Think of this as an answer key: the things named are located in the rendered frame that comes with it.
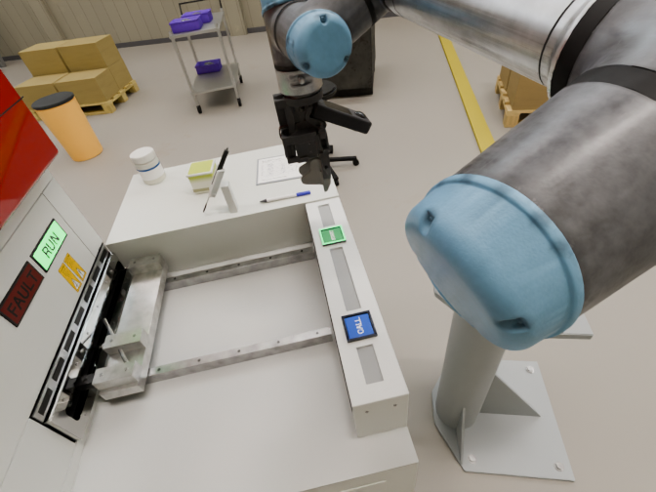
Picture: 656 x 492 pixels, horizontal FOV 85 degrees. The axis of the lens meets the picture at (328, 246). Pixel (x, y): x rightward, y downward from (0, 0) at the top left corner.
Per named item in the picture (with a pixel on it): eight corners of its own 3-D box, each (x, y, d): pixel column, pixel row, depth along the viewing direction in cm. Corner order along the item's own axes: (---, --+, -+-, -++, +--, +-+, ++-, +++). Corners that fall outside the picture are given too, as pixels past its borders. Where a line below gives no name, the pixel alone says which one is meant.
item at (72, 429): (73, 442, 69) (41, 424, 63) (125, 276, 101) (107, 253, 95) (83, 439, 69) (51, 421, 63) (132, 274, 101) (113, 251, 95)
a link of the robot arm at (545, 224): (530, 275, 66) (835, 188, 15) (463, 323, 68) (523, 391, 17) (485, 226, 70) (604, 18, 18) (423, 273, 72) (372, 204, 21)
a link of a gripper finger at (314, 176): (304, 194, 76) (296, 156, 70) (331, 188, 77) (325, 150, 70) (306, 203, 74) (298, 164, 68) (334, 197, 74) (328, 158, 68)
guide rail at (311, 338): (110, 392, 79) (102, 386, 77) (112, 384, 80) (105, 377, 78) (332, 341, 81) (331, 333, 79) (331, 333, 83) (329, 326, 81)
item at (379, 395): (357, 439, 66) (351, 408, 56) (312, 241, 106) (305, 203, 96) (407, 427, 66) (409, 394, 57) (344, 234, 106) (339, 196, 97)
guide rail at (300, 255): (136, 298, 99) (130, 291, 96) (137, 292, 100) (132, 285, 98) (314, 258, 101) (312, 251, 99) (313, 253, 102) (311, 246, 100)
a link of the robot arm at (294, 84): (315, 53, 62) (323, 67, 56) (319, 80, 65) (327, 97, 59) (272, 61, 61) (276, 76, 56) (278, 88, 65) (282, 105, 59)
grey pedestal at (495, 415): (536, 363, 155) (618, 215, 98) (574, 481, 124) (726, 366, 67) (414, 357, 163) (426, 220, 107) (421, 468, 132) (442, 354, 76)
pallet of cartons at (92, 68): (107, 116, 432) (73, 55, 385) (29, 121, 454) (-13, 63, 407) (143, 89, 491) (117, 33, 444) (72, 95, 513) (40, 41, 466)
